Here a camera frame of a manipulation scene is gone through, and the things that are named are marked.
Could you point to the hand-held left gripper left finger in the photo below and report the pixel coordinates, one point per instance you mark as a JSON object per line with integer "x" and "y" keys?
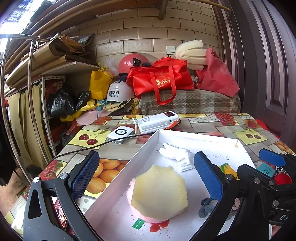
{"x": 85, "y": 171}

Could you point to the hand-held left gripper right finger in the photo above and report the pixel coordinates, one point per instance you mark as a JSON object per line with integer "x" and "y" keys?
{"x": 207, "y": 176}

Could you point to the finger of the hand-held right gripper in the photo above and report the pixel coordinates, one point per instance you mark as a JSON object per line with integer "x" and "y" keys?
{"x": 271, "y": 157}
{"x": 247, "y": 170}

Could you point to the small white packet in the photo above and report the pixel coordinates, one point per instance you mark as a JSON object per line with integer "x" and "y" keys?
{"x": 185, "y": 165}

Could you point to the red plush toy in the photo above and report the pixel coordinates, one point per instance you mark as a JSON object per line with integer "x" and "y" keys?
{"x": 283, "y": 179}

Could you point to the grey blue rag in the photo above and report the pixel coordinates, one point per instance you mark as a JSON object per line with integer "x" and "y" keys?
{"x": 205, "y": 207}

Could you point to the white cardboard box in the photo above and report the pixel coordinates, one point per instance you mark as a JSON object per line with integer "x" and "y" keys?
{"x": 208, "y": 143}

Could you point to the white knit glove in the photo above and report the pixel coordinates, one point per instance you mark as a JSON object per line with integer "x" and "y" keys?
{"x": 173, "y": 150}

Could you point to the yellow octagonal sponge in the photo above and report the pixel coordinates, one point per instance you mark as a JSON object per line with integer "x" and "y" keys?
{"x": 159, "y": 192}

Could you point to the red printed shopping bag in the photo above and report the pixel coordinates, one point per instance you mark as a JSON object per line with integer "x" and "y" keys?
{"x": 262, "y": 125}

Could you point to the printed photo sheet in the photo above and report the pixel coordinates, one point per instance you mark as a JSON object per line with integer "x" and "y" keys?
{"x": 60, "y": 213}

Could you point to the small white power bank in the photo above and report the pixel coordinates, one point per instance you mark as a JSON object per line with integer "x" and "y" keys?
{"x": 120, "y": 134}

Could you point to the dark round object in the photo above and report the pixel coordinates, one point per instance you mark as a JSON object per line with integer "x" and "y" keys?
{"x": 34, "y": 173}

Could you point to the pink hat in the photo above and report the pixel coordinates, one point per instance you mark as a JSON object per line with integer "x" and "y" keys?
{"x": 86, "y": 118}

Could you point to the fruit print tablecloth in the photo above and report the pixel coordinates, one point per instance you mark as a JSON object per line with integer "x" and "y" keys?
{"x": 208, "y": 120}

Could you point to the teal cloth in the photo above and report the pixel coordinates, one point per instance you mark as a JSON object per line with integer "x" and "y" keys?
{"x": 101, "y": 103}

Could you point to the large black plastic bag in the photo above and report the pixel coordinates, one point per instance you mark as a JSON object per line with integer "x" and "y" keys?
{"x": 61, "y": 104}

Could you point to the small black plastic bag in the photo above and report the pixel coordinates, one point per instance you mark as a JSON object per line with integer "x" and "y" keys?
{"x": 82, "y": 99}

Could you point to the white battery pack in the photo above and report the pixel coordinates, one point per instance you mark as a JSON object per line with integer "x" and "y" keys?
{"x": 157, "y": 122}

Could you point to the yellow black cloth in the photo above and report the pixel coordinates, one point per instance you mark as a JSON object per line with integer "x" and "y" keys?
{"x": 120, "y": 106}

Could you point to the green sticker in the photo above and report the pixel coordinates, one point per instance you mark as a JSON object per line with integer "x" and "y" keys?
{"x": 138, "y": 223}

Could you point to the plaid covered box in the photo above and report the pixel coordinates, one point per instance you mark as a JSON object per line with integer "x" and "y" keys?
{"x": 196, "y": 102}

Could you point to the white angle steel shelf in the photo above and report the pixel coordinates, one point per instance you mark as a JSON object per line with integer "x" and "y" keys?
{"x": 44, "y": 104}

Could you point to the dark cloth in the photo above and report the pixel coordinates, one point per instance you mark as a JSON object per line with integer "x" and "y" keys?
{"x": 5, "y": 150}

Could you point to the yellow bag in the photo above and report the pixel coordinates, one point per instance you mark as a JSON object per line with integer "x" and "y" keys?
{"x": 99, "y": 85}

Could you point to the white helmet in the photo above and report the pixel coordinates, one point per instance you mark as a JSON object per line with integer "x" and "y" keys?
{"x": 120, "y": 90}

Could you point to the purple metal door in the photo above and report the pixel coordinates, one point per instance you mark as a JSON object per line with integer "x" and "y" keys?
{"x": 266, "y": 69}

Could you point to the red plastic bag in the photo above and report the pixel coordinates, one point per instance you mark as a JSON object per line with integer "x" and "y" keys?
{"x": 217, "y": 74}

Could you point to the wooden boards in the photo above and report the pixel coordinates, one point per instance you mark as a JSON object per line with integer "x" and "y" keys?
{"x": 57, "y": 69}

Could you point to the red tote bag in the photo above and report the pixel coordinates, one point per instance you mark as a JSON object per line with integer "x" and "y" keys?
{"x": 159, "y": 78}

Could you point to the red helmet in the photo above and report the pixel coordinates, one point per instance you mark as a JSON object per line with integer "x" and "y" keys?
{"x": 126, "y": 64}

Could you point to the folded white foam sheets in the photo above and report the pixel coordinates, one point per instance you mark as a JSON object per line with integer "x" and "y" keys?
{"x": 189, "y": 53}

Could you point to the steel tube rack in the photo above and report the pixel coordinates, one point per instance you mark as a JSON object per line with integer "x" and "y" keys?
{"x": 18, "y": 36}

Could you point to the bamboo pole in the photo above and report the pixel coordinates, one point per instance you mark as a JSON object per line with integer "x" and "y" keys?
{"x": 222, "y": 7}

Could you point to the wall switch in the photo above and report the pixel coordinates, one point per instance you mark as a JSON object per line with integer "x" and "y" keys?
{"x": 171, "y": 50}

